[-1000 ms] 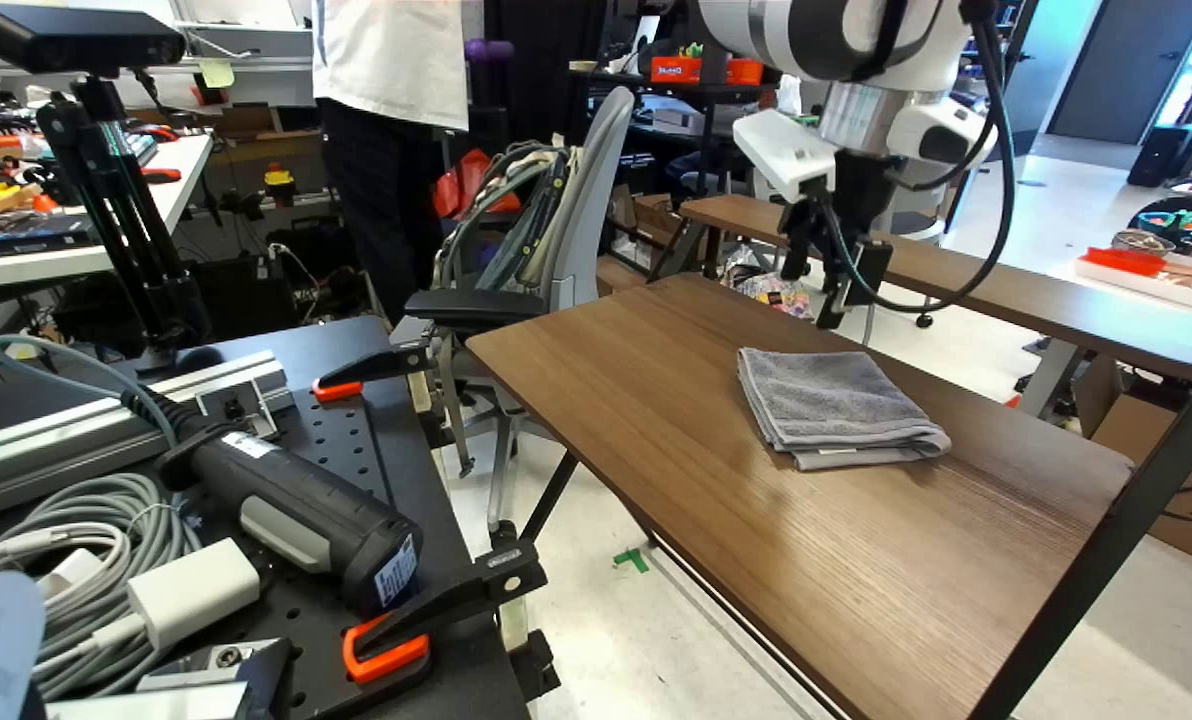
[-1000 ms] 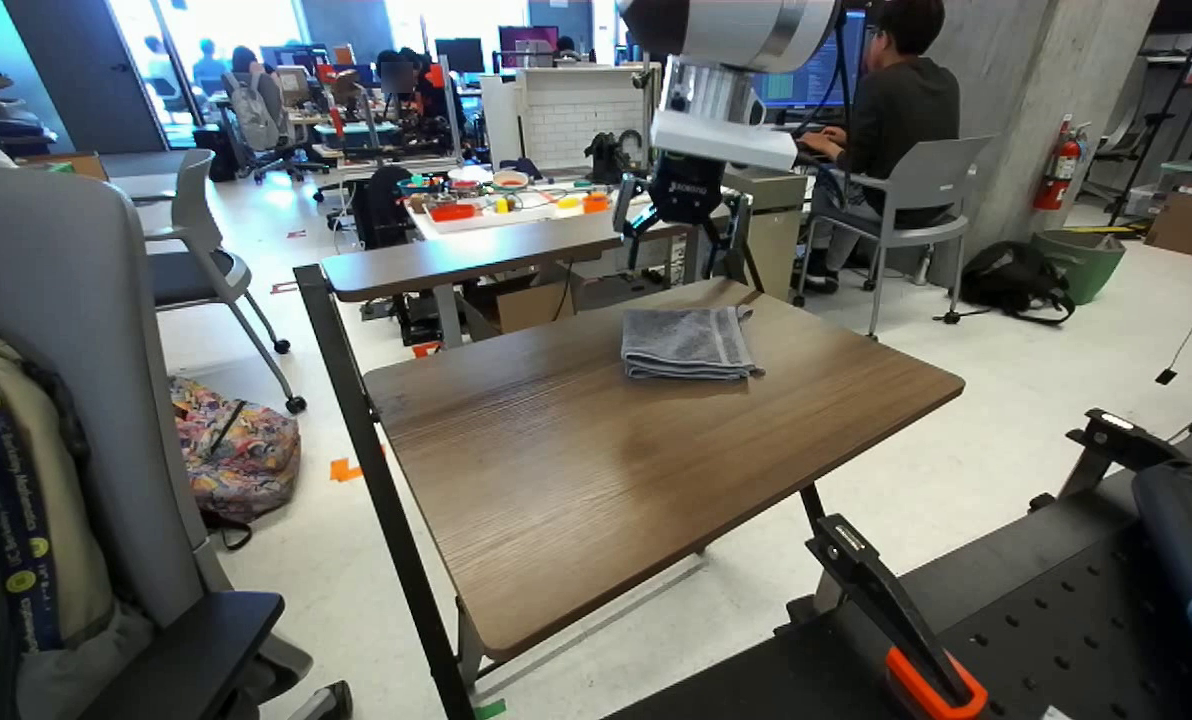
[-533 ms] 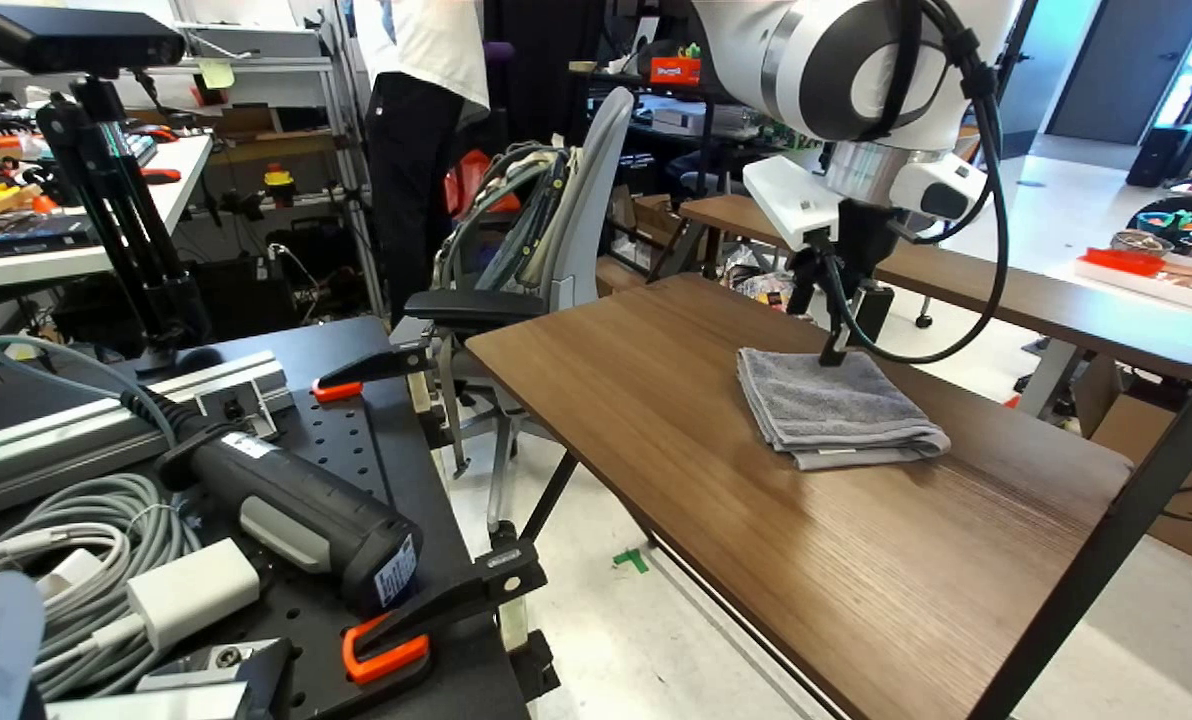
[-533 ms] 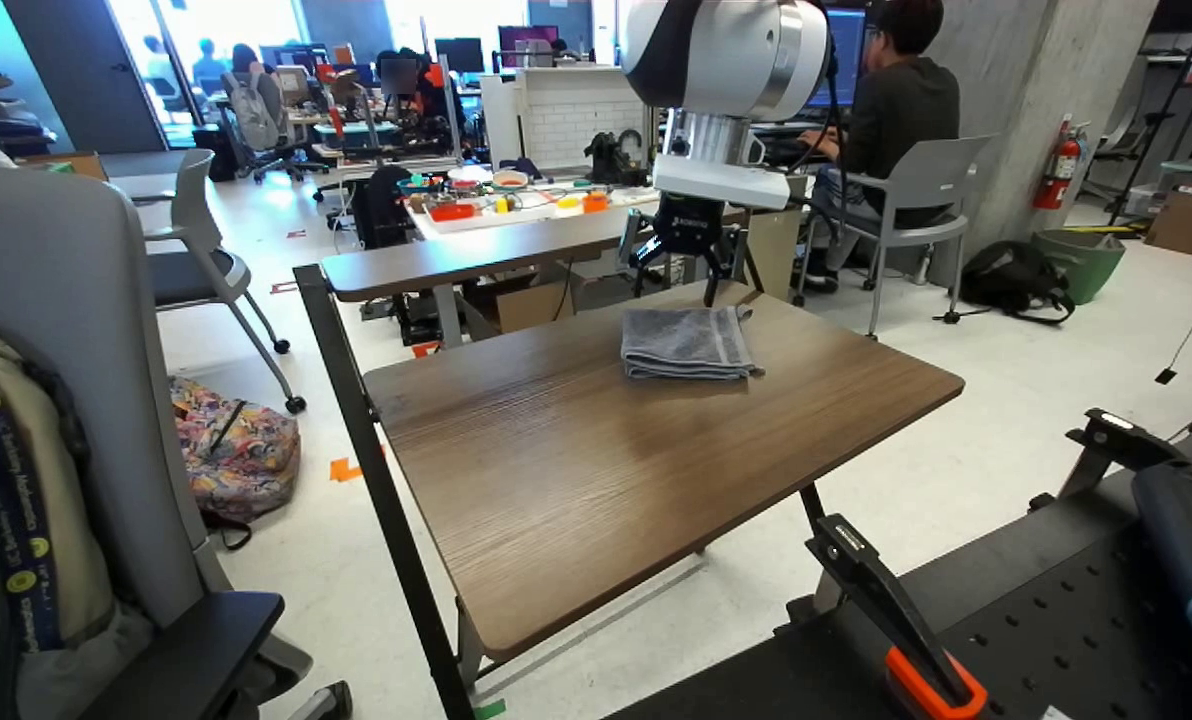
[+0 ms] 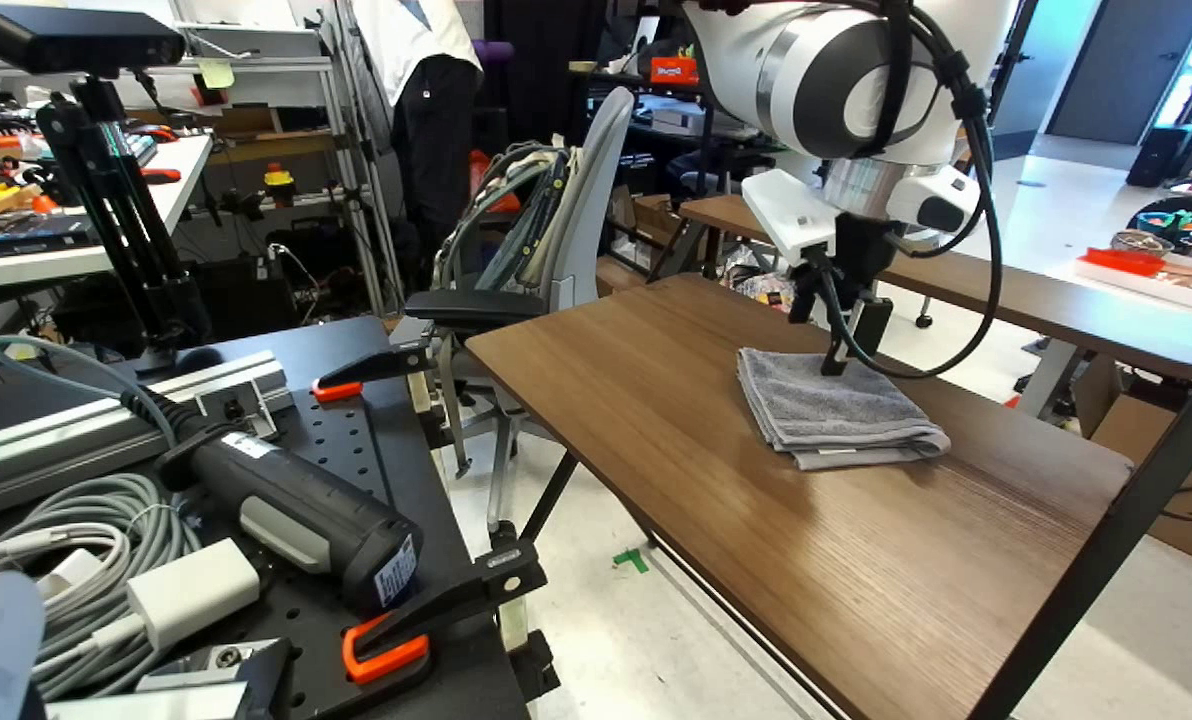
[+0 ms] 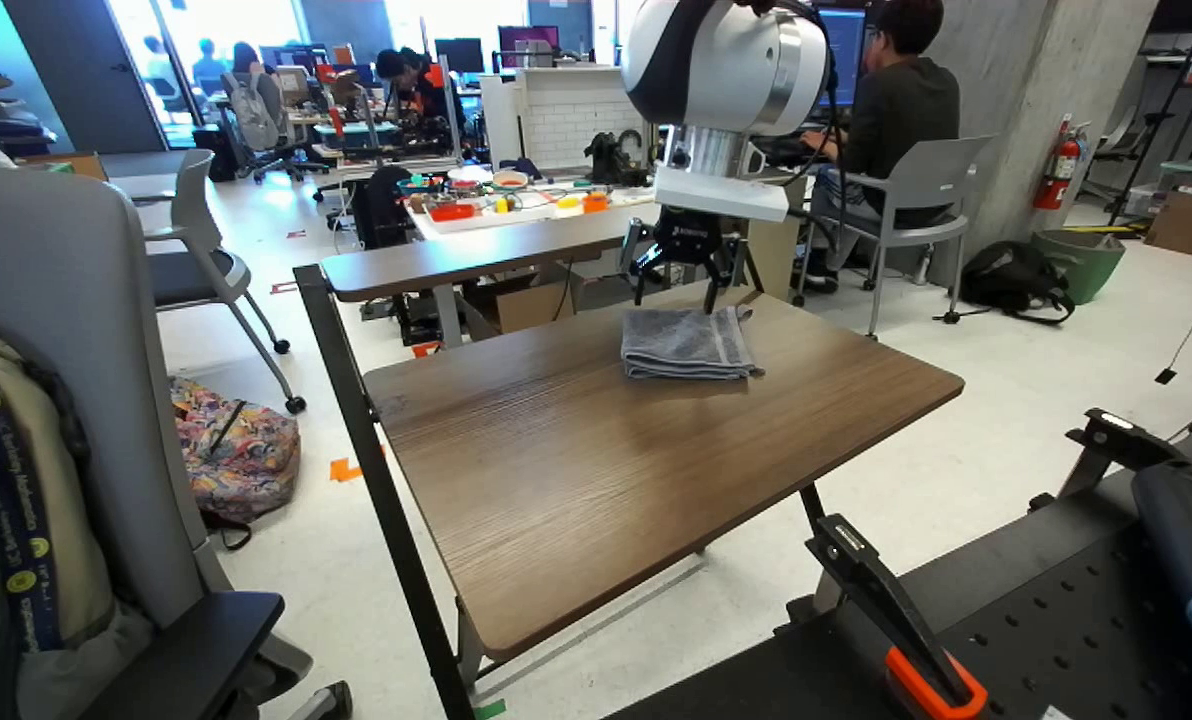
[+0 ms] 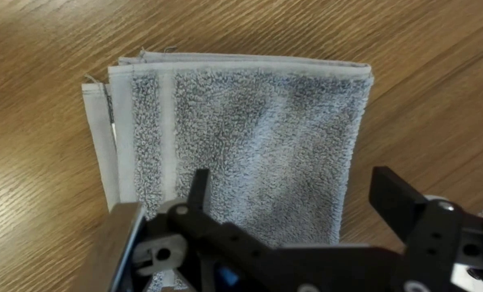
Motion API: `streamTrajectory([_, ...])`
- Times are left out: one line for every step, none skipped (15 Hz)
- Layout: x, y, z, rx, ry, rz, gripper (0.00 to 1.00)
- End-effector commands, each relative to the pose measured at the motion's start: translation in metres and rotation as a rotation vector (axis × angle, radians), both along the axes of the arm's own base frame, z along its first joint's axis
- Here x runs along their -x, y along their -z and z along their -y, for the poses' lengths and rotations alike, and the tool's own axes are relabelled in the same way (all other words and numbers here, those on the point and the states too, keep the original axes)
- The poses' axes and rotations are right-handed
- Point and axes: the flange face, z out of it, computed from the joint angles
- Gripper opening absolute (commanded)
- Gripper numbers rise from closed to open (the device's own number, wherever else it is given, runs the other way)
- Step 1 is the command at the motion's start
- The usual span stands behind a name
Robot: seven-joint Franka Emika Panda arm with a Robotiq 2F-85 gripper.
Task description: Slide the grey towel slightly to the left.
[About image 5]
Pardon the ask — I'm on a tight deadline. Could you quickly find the grey cable bundle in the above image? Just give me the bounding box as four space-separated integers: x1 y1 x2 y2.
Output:
0 470 210 706

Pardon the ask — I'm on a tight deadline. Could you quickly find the black clamp with orange handle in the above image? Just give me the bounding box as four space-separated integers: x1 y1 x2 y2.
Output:
307 337 440 411
335 531 554 692

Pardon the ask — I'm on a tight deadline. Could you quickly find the white power adapter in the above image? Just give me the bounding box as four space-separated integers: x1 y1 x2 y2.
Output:
125 538 268 658

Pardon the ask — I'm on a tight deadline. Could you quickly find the person in white shirt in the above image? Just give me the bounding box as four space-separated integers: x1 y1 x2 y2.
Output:
351 0 488 296

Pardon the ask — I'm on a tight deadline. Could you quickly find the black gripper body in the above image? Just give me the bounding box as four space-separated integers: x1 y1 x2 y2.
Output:
827 207 899 311

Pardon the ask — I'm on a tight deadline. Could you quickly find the black and grey handheld device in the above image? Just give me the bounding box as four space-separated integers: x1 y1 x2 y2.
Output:
185 430 423 617

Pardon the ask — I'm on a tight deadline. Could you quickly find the black stereo camera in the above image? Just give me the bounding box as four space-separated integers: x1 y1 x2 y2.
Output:
0 0 191 81

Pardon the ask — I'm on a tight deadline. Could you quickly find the long wooden side table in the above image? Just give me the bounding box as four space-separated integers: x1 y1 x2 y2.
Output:
674 194 1192 390

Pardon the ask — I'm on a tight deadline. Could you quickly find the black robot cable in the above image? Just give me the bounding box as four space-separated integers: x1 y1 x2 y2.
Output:
809 0 1006 385

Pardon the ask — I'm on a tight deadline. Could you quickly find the grey towel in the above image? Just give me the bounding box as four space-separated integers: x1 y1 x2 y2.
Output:
731 346 954 478

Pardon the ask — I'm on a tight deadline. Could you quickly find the silver aluminium extrusion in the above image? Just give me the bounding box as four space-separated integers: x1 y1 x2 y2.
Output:
0 347 294 527

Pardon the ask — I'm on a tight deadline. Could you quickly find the black table leg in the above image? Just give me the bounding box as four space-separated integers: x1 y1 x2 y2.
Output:
512 450 584 553

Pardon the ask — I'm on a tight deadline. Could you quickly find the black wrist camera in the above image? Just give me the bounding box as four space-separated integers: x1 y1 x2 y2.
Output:
785 258 827 328

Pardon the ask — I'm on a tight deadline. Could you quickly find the metal ladder rack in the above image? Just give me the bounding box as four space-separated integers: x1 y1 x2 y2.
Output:
305 0 412 322

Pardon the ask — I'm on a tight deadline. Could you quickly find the white cluttered work table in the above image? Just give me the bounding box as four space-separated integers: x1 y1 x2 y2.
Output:
0 127 214 296

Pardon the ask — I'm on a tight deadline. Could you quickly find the black diagonal stand pole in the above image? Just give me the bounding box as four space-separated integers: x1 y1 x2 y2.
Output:
967 337 1192 720

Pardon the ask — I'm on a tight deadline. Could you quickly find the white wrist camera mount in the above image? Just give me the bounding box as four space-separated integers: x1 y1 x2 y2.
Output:
737 163 844 273

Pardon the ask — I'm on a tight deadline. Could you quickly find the cardboard box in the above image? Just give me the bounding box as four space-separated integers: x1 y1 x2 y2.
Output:
1087 392 1192 569

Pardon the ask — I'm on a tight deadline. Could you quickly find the black perforated workbench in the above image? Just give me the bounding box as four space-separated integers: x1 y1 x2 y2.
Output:
0 311 564 720

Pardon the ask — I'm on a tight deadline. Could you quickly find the red flat tool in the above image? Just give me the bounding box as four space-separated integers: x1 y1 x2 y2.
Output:
1074 244 1166 280

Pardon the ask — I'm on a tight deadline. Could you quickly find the black camera stand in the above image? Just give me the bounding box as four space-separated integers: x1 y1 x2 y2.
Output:
33 74 214 351

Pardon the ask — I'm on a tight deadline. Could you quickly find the grey office chair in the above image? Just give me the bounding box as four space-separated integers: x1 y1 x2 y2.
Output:
399 85 640 538

